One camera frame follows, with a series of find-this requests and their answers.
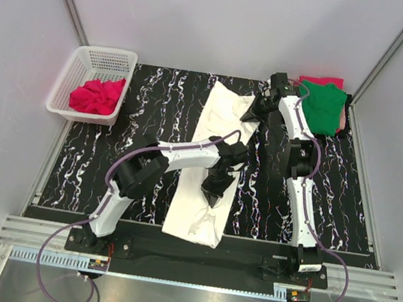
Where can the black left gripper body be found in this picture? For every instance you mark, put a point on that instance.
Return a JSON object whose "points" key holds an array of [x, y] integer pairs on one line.
{"points": [[217, 183]]}

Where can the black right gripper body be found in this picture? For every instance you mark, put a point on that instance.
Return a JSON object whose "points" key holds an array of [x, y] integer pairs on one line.
{"points": [[258, 106]]}

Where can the white printed t-shirt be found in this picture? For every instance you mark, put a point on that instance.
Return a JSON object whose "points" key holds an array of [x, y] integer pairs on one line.
{"points": [[190, 216]]}

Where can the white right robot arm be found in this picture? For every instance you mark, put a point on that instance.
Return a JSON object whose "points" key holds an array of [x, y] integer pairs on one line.
{"points": [[300, 163]]}

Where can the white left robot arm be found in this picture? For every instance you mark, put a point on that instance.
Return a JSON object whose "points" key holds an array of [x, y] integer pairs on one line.
{"points": [[137, 173]]}

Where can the folded green t-shirt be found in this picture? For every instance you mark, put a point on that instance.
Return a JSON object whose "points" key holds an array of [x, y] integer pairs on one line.
{"points": [[322, 108]]}

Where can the folded red t-shirt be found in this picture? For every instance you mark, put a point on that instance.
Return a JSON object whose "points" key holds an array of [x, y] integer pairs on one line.
{"points": [[323, 81]]}

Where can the folded peach t-shirt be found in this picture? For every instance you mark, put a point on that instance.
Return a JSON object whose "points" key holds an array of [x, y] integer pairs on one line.
{"points": [[342, 121]]}

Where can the black marble pattern mat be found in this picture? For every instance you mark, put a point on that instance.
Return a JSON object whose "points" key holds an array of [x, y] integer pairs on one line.
{"points": [[166, 104]]}

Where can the right controller board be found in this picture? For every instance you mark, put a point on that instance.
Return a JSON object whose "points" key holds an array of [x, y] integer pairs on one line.
{"points": [[298, 296]]}

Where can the controller board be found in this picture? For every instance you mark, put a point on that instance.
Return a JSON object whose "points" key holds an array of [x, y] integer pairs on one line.
{"points": [[97, 264], [298, 296]]}

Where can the left controller board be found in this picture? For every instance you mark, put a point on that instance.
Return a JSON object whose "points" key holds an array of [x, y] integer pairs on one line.
{"points": [[97, 264]]}

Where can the crumpled pink t-shirt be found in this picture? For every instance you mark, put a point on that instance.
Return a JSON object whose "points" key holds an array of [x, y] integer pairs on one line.
{"points": [[97, 97]]}

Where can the white plastic basket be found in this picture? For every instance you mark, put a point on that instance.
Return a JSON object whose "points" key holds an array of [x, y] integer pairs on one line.
{"points": [[91, 63]]}

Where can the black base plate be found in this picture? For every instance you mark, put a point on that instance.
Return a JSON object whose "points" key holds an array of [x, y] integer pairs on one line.
{"points": [[236, 264]]}

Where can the aluminium rail frame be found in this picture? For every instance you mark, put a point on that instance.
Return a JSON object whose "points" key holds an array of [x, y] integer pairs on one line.
{"points": [[36, 267]]}

